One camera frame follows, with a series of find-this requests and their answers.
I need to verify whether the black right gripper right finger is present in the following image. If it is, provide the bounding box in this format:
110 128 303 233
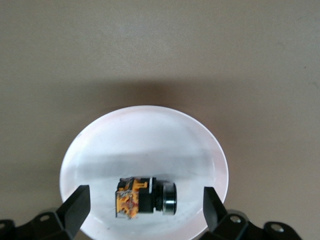
202 186 301 240

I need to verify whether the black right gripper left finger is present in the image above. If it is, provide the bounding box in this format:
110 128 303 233
0 184 91 240

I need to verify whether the orange and black switch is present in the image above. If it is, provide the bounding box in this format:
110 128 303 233
114 175 178 221

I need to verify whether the pink round plate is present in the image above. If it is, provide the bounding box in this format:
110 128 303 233
59 104 230 240

